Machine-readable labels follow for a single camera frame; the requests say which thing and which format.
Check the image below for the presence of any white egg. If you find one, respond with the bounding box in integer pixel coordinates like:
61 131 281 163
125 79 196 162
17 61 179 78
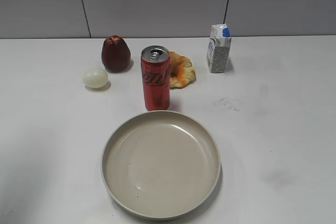
82 68 108 89

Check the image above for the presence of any red cola can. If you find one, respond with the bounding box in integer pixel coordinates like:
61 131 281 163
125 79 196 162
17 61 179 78
141 46 170 111

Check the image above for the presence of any small white milk carton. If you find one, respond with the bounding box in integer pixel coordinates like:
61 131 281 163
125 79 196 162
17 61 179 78
206 24 232 73

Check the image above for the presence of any beige round plate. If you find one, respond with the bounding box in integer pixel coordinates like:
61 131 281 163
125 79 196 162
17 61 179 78
101 110 222 220

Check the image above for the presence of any dark red wax apple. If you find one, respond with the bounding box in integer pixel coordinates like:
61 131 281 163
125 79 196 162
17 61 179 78
101 35 131 72

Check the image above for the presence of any orange swirl bread roll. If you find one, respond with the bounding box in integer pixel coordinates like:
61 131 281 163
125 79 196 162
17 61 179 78
169 51 196 89

